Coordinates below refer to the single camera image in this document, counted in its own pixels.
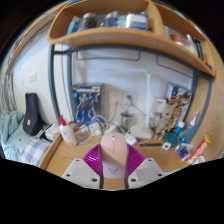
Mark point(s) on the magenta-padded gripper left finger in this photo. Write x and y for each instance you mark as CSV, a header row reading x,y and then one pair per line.
x,y
80,170

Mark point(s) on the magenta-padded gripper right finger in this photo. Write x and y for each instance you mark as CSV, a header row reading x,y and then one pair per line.
x,y
145,170

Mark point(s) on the pink computer mouse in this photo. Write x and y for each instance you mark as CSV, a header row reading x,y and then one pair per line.
x,y
114,153

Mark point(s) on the black ruler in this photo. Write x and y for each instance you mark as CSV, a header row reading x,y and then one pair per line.
x,y
150,144

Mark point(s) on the small white cube clock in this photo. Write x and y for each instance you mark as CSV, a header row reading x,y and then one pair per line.
x,y
166,145

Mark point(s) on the white power strip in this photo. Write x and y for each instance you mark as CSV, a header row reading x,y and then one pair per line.
x,y
131,140

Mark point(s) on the white red-capped pump bottle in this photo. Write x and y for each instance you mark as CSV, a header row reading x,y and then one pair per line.
x,y
68,133

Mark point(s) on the teal round disc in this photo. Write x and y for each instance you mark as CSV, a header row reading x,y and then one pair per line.
x,y
171,140

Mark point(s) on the blue packet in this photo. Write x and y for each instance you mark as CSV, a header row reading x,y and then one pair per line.
x,y
184,151

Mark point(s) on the white charger block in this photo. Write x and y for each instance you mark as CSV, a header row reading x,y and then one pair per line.
x,y
95,128

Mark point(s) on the tall white adapter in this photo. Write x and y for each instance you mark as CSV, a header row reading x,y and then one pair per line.
x,y
111,128

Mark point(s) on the blue plaid bedding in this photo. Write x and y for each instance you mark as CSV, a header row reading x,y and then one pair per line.
x,y
31,150

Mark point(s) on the clear glass jar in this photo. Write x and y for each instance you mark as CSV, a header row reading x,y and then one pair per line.
x,y
126,120

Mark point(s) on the red chips can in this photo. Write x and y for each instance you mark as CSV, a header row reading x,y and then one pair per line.
x,y
199,150

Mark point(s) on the clear blue spray bottle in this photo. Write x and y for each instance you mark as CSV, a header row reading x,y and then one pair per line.
x,y
190,128

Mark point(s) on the blue robot model kit box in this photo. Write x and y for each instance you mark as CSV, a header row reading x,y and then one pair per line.
x,y
88,103

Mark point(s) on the black bag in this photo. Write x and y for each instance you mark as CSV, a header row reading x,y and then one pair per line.
x,y
32,115

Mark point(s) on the colourful model kit box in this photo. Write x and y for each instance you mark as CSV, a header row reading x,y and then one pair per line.
x,y
178,96

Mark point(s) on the teal blanket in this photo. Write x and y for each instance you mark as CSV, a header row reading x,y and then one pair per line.
x,y
10,125

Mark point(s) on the wooden shelf unit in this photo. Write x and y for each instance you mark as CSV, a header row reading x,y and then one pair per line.
x,y
126,35

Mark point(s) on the white wall socket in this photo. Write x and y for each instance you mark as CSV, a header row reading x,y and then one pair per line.
x,y
114,98

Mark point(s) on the grey metal desk frame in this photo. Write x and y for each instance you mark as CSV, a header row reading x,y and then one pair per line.
x,y
51,83

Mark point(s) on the white wall switch plate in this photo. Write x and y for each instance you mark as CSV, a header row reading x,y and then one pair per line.
x,y
32,77

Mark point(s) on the long wooden wall shelf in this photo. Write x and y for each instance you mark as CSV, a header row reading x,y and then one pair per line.
x,y
26,40

